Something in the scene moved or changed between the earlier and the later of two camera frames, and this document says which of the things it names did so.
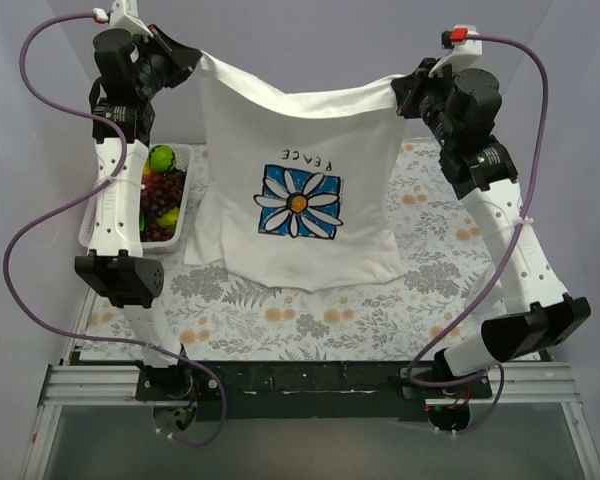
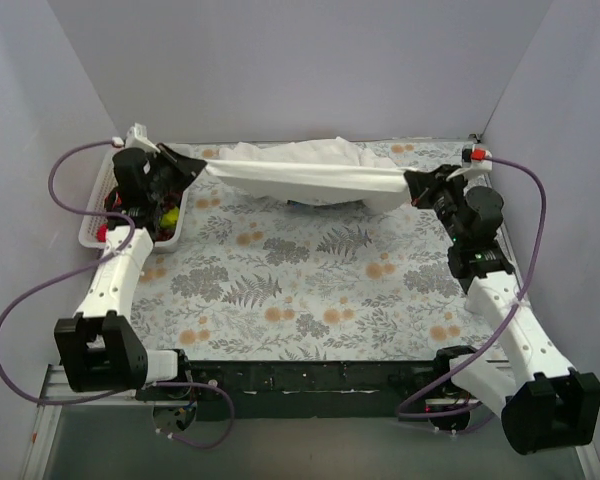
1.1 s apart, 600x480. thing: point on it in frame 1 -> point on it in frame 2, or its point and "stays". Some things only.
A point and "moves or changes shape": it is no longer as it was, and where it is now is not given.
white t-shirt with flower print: (300, 191) moves or changes shape
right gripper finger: (407, 89) -> (420, 182)
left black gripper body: (175, 58) -> (165, 171)
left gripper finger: (182, 59) -> (182, 169)
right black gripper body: (412, 89) -> (435, 185)
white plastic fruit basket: (184, 154) stays
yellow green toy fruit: (169, 219) stays
